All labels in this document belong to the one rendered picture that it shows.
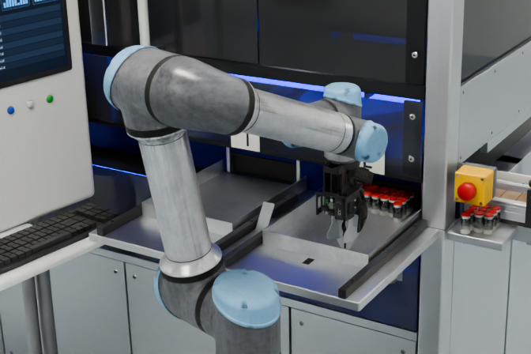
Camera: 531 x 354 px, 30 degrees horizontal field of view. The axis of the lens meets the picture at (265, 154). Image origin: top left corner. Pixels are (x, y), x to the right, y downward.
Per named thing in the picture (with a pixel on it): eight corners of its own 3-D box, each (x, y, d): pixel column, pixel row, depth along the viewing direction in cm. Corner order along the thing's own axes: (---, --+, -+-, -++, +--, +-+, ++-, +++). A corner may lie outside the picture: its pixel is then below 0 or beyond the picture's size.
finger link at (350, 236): (335, 258, 207) (335, 218, 204) (348, 248, 211) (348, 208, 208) (348, 261, 205) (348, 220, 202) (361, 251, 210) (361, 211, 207)
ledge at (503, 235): (468, 218, 236) (469, 211, 236) (522, 228, 230) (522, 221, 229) (446, 239, 225) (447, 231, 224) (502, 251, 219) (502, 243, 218)
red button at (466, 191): (461, 194, 220) (462, 178, 219) (479, 198, 218) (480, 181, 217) (455, 201, 217) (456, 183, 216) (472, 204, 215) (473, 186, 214)
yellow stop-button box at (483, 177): (465, 190, 226) (466, 161, 224) (495, 197, 223) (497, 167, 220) (452, 201, 220) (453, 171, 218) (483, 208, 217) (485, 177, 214)
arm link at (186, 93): (204, 60, 148) (399, 118, 182) (160, 48, 155) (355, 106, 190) (183, 134, 148) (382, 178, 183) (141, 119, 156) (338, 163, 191)
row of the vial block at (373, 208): (340, 203, 241) (340, 186, 240) (408, 216, 232) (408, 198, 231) (335, 206, 240) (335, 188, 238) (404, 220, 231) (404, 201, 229)
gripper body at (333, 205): (314, 217, 204) (314, 162, 200) (334, 203, 211) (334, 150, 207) (348, 224, 200) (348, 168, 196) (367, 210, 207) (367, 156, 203)
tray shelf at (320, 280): (207, 175, 268) (206, 169, 267) (451, 225, 232) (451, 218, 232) (88, 240, 230) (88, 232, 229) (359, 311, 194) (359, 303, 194)
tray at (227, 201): (222, 171, 265) (221, 160, 263) (306, 189, 252) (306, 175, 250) (142, 216, 238) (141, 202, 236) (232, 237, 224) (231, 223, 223)
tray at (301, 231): (334, 194, 247) (334, 181, 246) (431, 213, 234) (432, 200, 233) (262, 244, 220) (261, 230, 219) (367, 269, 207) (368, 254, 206)
